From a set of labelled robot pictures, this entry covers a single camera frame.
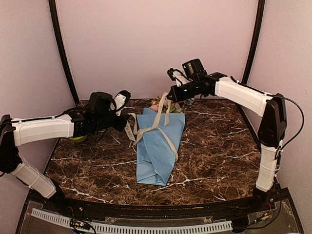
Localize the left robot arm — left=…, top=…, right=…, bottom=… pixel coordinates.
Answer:
left=0, top=90, right=131, bottom=213

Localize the green bowl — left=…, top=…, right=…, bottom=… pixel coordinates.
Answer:
left=70, top=135, right=88, bottom=143

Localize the light blue fake flower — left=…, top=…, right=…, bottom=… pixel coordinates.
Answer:
left=184, top=98, right=194, bottom=105

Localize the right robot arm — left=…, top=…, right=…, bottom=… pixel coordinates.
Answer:
left=167, top=58, right=287, bottom=212

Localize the black frame post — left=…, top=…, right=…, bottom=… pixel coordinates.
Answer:
left=242, top=0, right=265, bottom=84
left=48, top=0, right=80, bottom=105

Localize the beige ribbon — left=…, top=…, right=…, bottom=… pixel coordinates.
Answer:
left=124, top=92, right=178, bottom=161

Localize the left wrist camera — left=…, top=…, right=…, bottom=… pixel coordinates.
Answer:
left=110, top=90, right=131, bottom=116

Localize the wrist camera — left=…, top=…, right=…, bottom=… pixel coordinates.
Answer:
left=167, top=68, right=189, bottom=87
left=110, top=90, right=131, bottom=116

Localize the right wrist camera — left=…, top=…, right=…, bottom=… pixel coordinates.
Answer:
left=167, top=68, right=189, bottom=87

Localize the black front rail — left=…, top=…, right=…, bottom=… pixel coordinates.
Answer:
left=26, top=190, right=293, bottom=222

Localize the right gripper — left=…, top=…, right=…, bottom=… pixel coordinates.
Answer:
left=168, top=79, right=201, bottom=102

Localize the pink fake flower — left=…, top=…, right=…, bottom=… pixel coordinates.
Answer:
left=149, top=98, right=160, bottom=113

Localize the blue wrapping paper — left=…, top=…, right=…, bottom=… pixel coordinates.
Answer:
left=136, top=113, right=185, bottom=186

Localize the white cable duct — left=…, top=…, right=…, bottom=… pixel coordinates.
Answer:
left=31, top=208, right=233, bottom=234

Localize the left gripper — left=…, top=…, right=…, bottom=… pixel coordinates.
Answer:
left=95, top=111, right=130, bottom=132

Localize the left black frame post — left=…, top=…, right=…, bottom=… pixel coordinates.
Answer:
left=48, top=0, right=80, bottom=105

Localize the right black frame post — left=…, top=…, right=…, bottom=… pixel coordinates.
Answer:
left=242, top=0, right=265, bottom=84

